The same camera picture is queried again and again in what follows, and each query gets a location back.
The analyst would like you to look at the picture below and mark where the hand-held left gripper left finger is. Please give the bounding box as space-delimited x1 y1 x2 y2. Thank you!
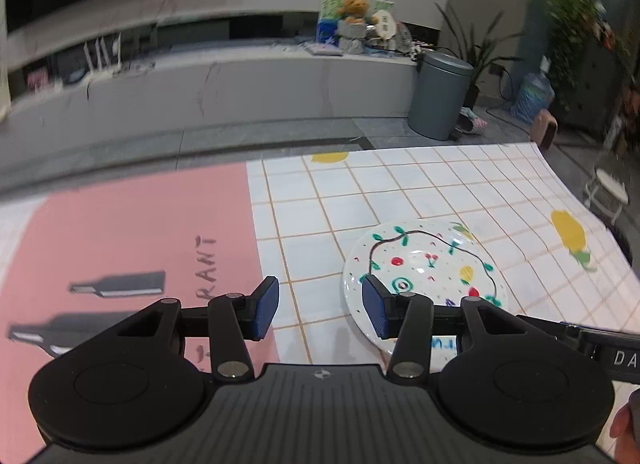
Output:
101 275 281 385

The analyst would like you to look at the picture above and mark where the lemon print tablecloth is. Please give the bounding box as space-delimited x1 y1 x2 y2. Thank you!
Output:
0 141 640 464

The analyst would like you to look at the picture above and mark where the pink stool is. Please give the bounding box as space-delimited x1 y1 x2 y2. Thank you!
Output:
530 112 559 151

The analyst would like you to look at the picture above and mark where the grey television bench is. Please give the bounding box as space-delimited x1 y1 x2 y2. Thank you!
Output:
0 37 426 150

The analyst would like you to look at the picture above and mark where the white round stool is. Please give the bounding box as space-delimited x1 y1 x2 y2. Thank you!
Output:
584 168 630 227

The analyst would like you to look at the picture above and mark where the person's right hand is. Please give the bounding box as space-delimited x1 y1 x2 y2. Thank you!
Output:
610 387 640 451

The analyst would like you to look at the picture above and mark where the pink printed table mat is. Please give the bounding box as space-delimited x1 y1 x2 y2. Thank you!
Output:
0 163 282 464

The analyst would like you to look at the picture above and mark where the teddy bear with clutter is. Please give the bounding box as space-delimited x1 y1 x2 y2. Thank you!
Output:
319 0 397 40

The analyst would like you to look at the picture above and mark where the white router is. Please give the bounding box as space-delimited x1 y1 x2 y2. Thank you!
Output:
82 33 126 76

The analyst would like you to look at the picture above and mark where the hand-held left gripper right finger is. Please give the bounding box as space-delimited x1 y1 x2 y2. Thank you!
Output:
360 273 539 382

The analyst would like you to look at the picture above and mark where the grey trash bin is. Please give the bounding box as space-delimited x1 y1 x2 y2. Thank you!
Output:
407 50 475 141

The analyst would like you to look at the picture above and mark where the tall leafy plant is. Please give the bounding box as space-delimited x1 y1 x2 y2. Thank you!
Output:
542 0 633 112

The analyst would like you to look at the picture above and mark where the green potted plant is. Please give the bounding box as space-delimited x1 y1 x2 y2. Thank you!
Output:
434 2 523 108

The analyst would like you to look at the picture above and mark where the blue bag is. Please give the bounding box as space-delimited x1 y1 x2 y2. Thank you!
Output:
511 73 556 123

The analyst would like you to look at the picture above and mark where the checked slipper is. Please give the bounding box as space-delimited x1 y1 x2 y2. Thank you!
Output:
456 108 489 136

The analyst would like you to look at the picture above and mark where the painted white plate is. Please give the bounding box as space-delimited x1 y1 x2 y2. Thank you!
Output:
341 218 510 357

